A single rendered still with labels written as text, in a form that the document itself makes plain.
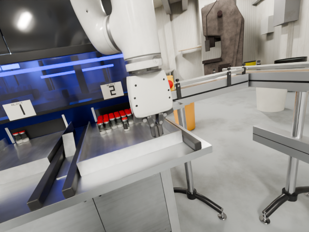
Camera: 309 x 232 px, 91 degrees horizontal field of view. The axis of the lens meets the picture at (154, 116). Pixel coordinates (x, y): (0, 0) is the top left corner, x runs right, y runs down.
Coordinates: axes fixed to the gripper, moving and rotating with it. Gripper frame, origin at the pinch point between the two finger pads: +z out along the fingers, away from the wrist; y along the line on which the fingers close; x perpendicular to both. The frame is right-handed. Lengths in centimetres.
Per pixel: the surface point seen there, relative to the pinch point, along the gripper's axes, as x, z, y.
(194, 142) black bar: 7.0, 2.3, -6.6
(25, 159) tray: -17.5, 4.0, 38.5
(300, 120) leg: -15, 27, -87
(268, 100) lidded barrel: -145, 73, -243
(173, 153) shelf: 5.8, 4.3, -1.4
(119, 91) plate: -32.2, -8.5, 4.1
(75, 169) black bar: 1.5, 2.2, 20.6
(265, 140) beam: -32, 46, -84
